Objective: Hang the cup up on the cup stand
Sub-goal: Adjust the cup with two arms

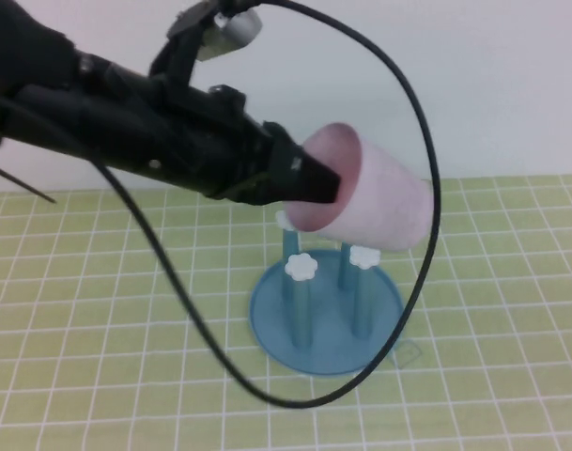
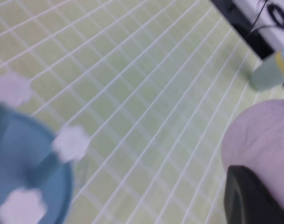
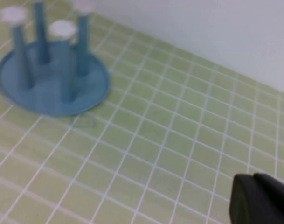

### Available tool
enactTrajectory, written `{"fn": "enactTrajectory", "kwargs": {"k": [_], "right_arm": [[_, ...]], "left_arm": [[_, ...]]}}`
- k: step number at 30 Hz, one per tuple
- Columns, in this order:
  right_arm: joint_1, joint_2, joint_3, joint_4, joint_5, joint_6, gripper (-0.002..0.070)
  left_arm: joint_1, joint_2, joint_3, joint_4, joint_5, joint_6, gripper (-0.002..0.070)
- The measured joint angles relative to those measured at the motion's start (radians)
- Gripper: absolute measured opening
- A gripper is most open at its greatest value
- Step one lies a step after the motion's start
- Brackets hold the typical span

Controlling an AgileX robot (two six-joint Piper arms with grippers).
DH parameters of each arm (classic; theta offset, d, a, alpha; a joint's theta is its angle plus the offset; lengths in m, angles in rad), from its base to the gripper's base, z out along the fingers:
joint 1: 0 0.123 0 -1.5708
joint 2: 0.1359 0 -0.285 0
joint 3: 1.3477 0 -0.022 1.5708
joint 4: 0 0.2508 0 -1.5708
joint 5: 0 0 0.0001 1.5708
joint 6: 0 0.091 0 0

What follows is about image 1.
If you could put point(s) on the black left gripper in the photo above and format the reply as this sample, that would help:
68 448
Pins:
205 141

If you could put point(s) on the pink plastic cup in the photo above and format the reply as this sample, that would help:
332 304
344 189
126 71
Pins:
389 211

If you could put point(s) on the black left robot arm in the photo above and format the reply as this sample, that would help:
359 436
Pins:
55 94

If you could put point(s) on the blue cup stand white caps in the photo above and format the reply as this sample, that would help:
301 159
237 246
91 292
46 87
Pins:
323 347

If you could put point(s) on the clear plastic tab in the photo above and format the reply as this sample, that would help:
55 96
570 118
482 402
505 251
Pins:
410 353

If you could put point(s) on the black zip tie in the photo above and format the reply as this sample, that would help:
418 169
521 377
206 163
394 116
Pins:
27 186

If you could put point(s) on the green grid table mat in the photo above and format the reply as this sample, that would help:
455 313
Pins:
79 329

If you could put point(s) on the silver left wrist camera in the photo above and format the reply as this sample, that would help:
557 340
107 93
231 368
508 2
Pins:
234 33

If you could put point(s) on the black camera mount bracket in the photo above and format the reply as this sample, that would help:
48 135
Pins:
177 51

